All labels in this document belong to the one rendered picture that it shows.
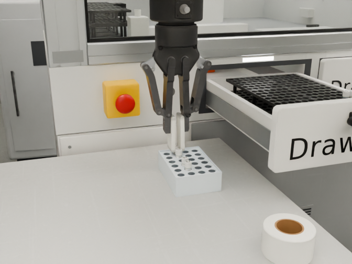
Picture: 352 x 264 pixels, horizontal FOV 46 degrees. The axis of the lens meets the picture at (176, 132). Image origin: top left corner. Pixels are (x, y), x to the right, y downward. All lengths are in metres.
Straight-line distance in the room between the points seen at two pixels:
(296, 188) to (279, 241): 0.64
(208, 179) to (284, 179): 0.46
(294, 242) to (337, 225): 0.79
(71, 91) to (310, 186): 0.70
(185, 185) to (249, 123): 0.17
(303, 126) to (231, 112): 0.20
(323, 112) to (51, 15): 0.54
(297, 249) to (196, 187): 0.23
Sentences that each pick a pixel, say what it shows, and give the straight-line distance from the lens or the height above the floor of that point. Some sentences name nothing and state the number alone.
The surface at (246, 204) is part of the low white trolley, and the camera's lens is 0.72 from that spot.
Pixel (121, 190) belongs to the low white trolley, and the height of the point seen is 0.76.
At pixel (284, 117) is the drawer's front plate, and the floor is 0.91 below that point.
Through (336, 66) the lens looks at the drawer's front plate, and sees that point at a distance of 1.11.
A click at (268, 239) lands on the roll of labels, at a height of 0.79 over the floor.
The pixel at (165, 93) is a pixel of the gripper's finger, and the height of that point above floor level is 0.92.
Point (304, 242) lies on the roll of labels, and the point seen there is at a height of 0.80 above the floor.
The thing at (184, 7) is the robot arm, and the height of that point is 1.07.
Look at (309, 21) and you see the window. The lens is 1.08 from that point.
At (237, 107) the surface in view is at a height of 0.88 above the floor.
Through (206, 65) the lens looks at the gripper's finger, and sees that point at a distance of 0.77.
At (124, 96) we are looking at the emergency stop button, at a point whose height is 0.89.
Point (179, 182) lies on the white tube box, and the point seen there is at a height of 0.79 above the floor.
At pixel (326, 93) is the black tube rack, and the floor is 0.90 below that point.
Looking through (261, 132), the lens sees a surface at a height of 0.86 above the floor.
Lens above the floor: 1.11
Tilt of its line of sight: 20 degrees down
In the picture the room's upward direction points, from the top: straight up
